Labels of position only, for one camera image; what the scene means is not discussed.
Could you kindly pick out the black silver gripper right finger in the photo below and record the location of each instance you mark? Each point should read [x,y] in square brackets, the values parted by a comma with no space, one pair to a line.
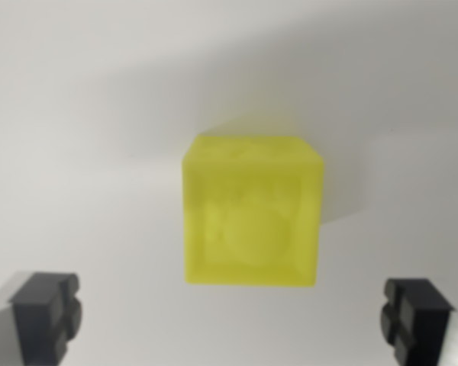
[420,324]

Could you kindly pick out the black silver gripper left finger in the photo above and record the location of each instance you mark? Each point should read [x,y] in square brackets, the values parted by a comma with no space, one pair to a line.
[38,316]

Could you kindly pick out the yellow cube with embossed faces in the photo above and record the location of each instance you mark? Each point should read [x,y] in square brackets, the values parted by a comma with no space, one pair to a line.
[252,217]

